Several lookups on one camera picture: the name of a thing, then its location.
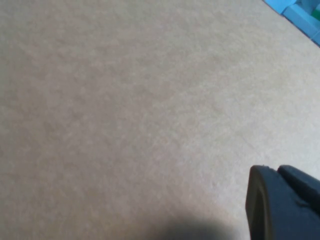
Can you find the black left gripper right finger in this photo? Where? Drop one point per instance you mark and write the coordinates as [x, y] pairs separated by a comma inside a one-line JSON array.
[[302, 187]]

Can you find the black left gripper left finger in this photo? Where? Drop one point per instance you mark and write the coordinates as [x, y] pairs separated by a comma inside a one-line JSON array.
[[270, 212]]

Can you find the blue plastic object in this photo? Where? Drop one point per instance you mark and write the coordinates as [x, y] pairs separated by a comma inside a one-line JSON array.
[[302, 17]]

